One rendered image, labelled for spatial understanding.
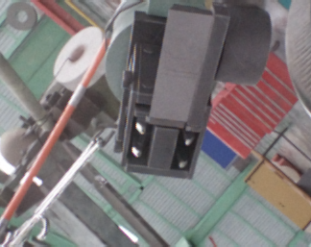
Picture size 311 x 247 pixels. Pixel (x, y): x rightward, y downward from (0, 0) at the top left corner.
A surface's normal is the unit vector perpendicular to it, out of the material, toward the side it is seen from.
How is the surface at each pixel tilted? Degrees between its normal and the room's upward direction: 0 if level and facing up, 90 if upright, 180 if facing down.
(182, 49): 65
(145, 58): 137
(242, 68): 56
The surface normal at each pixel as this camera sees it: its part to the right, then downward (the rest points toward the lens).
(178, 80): 0.00, 0.58
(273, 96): 0.08, 0.11
